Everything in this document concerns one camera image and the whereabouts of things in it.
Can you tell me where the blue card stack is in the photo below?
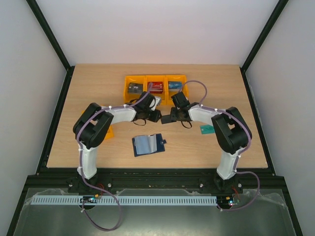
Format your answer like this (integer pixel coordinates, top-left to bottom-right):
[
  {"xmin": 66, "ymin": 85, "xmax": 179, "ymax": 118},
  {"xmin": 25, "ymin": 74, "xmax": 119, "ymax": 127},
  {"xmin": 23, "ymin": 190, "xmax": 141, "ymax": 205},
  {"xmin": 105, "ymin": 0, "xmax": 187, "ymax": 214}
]
[{"xmin": 168, "ymin": 81, "xmax": 182, "ymax": 92}]

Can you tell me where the teal green card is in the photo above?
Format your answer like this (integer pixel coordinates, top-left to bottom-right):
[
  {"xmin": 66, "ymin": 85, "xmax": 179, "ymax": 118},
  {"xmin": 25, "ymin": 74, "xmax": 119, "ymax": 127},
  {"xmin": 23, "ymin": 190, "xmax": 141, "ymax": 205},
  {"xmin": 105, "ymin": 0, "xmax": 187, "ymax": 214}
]
[{"xmin": 200, "ymin": 124, "xmax": 215, "ymax": 135}]

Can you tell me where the black card stack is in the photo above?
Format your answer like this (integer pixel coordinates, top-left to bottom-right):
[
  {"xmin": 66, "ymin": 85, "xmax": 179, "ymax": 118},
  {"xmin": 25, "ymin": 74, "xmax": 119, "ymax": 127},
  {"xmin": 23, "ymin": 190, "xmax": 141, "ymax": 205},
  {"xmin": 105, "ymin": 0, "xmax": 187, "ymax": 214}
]
[{"xmin": 127, "ymin": 83, "xmax": 143, "ymax": 94}]

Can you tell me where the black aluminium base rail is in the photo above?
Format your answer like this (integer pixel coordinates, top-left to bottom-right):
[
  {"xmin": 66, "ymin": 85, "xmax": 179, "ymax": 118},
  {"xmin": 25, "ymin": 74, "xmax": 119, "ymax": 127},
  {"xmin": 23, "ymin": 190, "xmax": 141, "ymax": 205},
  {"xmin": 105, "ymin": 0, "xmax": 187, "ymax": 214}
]
[{"xmin": 23, "ymin": 169, "xmax": 288, "ymax": 195}]

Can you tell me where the small yellow bin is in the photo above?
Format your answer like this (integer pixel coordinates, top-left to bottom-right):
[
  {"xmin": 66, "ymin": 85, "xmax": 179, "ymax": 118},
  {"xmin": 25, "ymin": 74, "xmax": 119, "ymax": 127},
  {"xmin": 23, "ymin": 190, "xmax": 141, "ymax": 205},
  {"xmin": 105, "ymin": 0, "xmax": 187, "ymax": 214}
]
[{"xmin": 81, "ymin": 110, "xmax": 115, "ymax": 141}]

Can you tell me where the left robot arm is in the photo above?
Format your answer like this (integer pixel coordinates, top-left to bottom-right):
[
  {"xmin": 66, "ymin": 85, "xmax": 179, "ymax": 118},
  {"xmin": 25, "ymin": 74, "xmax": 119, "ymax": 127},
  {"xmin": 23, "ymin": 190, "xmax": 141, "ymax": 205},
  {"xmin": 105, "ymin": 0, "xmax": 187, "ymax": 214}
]
[{"xmin": 73, "ymin": 92, "xmax": 161, "ymax": 179}]

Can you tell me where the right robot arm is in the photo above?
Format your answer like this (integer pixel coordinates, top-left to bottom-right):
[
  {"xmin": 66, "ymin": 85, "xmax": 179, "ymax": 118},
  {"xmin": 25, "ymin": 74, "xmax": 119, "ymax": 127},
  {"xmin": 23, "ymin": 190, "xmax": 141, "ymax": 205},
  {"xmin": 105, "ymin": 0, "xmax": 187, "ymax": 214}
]
[{"xmin": 170, "ymin": 92, "xmax": 252, "ymax": 193}]

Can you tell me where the white slotted cable duct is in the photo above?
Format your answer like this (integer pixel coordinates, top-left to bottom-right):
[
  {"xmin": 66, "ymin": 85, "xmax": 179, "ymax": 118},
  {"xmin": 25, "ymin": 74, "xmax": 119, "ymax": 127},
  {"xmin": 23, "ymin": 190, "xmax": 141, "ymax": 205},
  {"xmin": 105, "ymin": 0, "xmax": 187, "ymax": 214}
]
[{"xmin": 31, "ymin": 195, "xmax": 217, "ymax": 206}]

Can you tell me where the red card stack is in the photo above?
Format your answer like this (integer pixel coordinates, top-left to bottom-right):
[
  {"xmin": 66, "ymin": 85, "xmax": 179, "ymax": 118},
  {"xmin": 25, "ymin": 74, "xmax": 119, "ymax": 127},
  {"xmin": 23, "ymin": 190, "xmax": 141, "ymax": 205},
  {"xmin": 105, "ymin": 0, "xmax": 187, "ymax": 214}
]
[{"xmin": 148, "ymin": 82, "xmax": 164, "ymax": 94}]

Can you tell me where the blue leather card holder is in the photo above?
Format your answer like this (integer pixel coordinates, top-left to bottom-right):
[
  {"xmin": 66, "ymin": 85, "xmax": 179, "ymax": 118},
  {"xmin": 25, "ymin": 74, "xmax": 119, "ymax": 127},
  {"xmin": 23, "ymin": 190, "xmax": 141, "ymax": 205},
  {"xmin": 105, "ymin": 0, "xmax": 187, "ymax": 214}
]
[{"xmin": 132, "ymin": 133, "xmax": 167, "ymax": 157}]

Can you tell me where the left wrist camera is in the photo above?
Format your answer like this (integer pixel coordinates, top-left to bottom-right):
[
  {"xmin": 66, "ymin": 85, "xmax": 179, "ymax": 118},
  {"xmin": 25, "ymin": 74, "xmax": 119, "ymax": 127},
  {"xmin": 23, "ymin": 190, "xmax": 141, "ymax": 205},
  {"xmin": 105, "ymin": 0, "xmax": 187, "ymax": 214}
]
[{"xmin": 151, "ymin": 96, "xmax": 161, "ymax": 111}]

